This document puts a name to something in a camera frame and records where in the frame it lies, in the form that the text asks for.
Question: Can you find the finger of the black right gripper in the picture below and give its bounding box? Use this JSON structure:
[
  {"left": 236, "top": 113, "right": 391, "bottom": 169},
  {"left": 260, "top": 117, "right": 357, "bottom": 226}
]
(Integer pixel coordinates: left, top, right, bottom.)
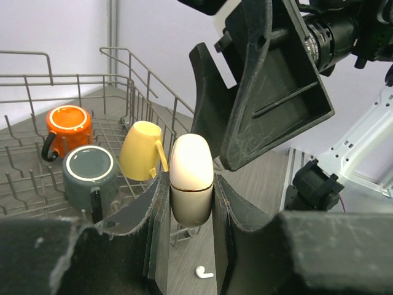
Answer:
[
  {"left": 189, "top": 43, "right": 237, "bottom": 157},
  {"left": 219, "top": 1, "right": 334, "bottom": 171}
]

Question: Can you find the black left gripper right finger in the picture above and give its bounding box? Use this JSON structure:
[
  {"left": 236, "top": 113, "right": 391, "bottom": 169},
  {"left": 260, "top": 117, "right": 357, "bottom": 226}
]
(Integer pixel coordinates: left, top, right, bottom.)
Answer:
[{"left": 212, "top": 175, "right": 392, "bottom": 294}]

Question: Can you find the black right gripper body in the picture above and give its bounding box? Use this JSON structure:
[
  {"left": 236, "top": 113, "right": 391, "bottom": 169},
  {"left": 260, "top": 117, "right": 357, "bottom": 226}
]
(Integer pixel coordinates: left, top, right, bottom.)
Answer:
[{"left": 215, "top": 1, "right": 347, "bottom": 89}]

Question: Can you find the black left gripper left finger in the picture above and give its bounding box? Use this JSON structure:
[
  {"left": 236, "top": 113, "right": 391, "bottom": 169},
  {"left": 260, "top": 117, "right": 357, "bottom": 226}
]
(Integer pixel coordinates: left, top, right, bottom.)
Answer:
[{"left": 1, "top": 172, "right": 170, "bottom": 294}]

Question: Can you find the beige earbud charging case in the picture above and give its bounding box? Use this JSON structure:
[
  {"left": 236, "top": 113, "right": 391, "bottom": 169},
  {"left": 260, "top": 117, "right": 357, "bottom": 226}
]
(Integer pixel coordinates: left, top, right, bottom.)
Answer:
[{"left": 169, "top": 133, "right": 214, "bottom": 227}]

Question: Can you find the white earbud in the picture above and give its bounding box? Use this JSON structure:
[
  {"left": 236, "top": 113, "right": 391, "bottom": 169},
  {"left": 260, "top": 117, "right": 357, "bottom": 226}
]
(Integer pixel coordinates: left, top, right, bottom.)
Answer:
[{"left": 195, "top": 265, "right": 214, "bottom": 279}]

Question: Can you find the yellow mug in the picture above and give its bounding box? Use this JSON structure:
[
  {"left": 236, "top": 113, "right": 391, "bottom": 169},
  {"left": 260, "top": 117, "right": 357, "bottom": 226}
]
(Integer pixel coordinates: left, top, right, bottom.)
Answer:
[{"left": 119, "top": 120, "right": 169, "bottom": 181}]

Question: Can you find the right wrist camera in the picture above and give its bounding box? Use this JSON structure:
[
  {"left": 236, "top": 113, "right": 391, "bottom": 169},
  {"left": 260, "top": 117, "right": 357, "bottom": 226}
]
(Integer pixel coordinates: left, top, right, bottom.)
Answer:
[{"left": 179, "top": 0, "right": 241, "bottom": 35}]

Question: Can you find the grey wire dish rack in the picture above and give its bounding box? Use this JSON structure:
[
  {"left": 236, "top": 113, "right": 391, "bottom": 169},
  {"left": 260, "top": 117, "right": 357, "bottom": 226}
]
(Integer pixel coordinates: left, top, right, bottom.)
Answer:
[{"left": 0, "top": 47, "right": 200, "bottom": 246}]

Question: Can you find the grey mug black handle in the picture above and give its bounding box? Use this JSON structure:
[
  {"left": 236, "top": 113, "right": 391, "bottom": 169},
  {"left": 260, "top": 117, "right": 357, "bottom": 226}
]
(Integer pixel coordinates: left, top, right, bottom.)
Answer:
[{"left": 62, "top": 145, "right": 119, "bottom": 223}]

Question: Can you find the left aluminium frame post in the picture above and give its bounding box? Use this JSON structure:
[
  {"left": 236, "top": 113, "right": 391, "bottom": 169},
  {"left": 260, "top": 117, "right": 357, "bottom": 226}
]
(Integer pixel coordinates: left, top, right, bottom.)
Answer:
[{"left": 107, "top": 0, "right": 119, "bottom": 74}]

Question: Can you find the orange mug black handle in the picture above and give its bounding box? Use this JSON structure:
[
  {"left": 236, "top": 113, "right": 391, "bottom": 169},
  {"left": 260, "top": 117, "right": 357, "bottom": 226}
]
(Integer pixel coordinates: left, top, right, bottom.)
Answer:
[{"left": 41, "top": 104, "right": 93, "bottom": 162}]

